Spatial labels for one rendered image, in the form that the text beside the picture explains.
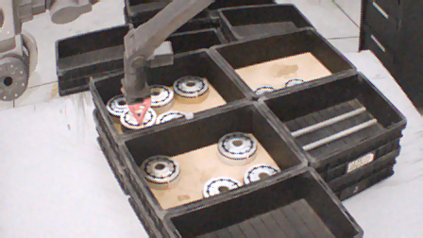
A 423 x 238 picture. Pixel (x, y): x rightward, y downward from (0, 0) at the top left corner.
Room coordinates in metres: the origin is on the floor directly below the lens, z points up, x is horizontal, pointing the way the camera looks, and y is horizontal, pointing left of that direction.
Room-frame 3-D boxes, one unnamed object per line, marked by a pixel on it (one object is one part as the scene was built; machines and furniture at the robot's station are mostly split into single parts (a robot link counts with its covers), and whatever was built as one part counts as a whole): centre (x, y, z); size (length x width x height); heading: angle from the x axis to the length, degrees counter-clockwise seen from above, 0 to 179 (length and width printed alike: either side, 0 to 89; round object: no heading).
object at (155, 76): (1.48, 0.13, 0.87); 0.40 x 0.30 x 0.11; 115
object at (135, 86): (1.38, 0.20, 1.03); 0.10 x 0.07 x 0.07; 19
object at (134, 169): (1.21, 0.00, 0.92); 0.40 x 0.30 x 0.02; 115
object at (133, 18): (2.80, 0.24, 0.37); 0.40 x 0.30 x 0.45; 106
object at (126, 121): (1.38, 0.20, 0.91); 0.10 x 0.10 x 0.01
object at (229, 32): (2.52, -0.26, 0.37); 0.40 x 0.30 x 0.45; 106
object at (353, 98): (1.38, -0.36, 0.87); 0.40 x 0.30 x 0.11; 115
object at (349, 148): (1.38, -0.36, 0.92); 0.40 x 0.30 x 0.02; 115
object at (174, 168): (1.23, 0.13, 0.86); 0.10 x 0.10 x 0.01
